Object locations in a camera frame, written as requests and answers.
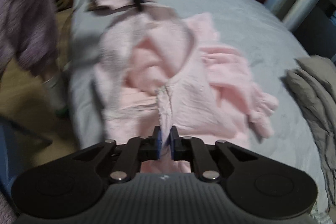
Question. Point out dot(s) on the purple knitted sleeve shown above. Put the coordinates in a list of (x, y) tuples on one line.
[(28, 34)]

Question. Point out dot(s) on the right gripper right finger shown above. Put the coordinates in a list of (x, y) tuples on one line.
[(176, 146)]

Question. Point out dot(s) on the grey bed sheet mattress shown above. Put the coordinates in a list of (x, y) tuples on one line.
[(247, 25)]

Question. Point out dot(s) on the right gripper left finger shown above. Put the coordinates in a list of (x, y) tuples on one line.
[(156, 136)]

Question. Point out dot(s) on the grey folded duvet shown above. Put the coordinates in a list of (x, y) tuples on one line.
[(312, 84)]

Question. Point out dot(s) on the pink fleece garment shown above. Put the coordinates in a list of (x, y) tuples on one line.
[(157, 69)]

